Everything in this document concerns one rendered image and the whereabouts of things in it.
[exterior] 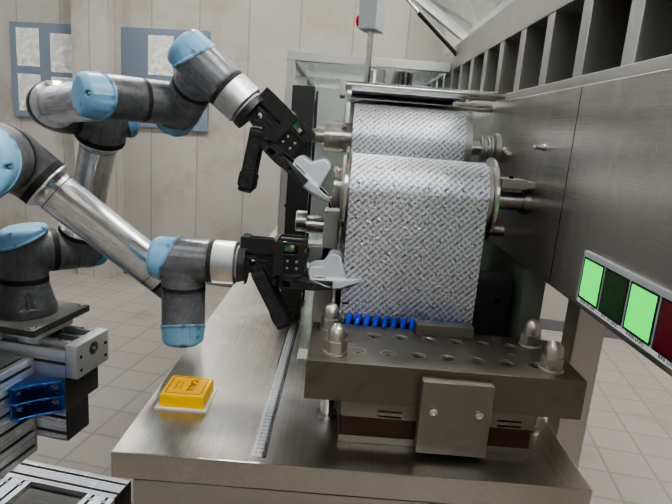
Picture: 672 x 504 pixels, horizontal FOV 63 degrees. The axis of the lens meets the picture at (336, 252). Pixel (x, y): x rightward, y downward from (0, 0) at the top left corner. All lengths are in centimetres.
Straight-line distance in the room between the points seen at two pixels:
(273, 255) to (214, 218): 368
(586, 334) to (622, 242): 52
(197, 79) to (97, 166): 55
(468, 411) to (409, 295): 25
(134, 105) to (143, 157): 385
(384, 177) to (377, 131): 25
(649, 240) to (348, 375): 42
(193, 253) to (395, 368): 39
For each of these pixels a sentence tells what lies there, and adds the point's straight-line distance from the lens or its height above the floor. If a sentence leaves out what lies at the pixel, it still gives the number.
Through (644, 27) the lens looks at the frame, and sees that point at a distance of 79.
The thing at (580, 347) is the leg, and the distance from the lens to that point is 123.
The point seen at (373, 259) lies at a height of 114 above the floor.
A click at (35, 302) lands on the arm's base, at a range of 160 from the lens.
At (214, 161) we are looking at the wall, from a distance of 455.
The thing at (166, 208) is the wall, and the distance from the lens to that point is 478.
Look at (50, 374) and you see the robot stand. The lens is 160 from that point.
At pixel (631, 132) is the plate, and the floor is 137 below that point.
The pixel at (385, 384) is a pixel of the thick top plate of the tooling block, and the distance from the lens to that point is 80.
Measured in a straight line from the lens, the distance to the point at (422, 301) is 97.
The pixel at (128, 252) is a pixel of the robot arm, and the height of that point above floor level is 110.
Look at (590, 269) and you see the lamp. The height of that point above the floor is 120.
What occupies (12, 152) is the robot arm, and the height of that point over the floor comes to 128.
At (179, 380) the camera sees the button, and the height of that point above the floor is 92.
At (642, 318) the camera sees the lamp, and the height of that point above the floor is 118.
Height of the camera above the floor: 135
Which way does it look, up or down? 13 degrees down
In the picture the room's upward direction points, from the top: 5 degrees clockwise
